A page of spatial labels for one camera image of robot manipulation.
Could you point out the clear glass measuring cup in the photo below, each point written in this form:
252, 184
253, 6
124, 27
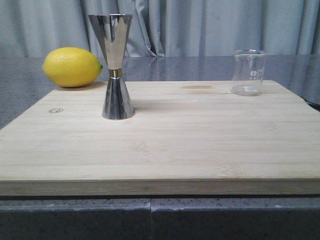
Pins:
248, 75

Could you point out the light wooden cutting board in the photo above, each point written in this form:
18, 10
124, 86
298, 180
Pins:
186, 138

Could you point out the steel double jigger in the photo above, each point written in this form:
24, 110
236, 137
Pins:
112, 31

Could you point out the black cutting board handle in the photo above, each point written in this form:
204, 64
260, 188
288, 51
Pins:
313, 105

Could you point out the yellow lemon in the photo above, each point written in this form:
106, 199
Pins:
71, 67

